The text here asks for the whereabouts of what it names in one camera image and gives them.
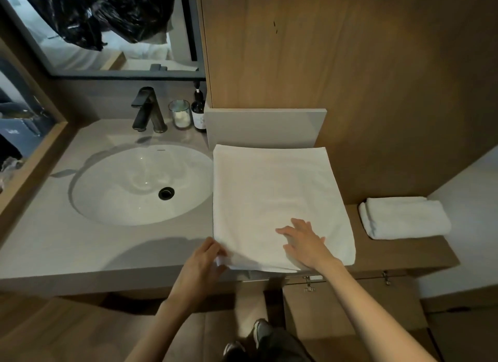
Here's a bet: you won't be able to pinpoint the person's right hand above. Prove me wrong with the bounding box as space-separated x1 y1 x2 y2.
275 217 345 273

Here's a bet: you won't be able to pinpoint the person's left hand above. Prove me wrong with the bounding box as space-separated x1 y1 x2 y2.
167 237 230 308

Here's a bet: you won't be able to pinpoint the wooden cabinet flap door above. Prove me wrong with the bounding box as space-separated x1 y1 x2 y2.
282 275 440 362

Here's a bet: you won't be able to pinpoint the person's left forearm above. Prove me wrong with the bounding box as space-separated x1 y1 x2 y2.
126 295 195 362

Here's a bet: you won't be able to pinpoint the person's white shoe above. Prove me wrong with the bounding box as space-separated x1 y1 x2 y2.
253 318 273 349
222 341 246 362

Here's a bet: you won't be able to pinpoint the person's dark trousers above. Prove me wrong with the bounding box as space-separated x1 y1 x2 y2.
224 318 312 362

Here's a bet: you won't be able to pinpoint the wooden vanity base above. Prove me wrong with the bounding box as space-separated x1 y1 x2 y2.
54 278 285 316

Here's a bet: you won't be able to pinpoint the white oval sink basin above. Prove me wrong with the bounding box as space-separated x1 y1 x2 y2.
69 144 214 227

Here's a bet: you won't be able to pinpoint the grey stone backsplash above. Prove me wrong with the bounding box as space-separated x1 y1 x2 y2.
203 108 327 150

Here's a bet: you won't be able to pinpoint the glass jar with cotton pads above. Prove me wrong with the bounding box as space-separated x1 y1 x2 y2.
168 100 191 130

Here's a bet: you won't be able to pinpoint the dark pump bottle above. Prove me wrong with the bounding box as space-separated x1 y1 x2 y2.
190 81 208 133

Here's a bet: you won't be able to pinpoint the black faucet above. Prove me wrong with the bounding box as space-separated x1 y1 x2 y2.
131 87 169 134

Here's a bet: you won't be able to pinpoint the wooden back panel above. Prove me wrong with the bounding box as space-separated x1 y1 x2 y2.
194 0 498 205

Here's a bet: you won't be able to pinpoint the wall mirror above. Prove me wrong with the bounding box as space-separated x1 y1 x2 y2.
0 0 207 80

